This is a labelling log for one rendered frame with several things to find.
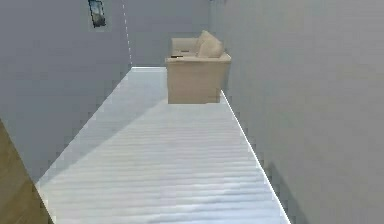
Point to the small black remote control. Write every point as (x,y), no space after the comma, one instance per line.
(177,56)

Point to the beige sofa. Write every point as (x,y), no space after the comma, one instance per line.
(195,80)

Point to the brown wooden door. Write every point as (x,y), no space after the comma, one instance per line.
(16,193)

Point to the dark framed wall picture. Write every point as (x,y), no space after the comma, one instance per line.
(97,13)

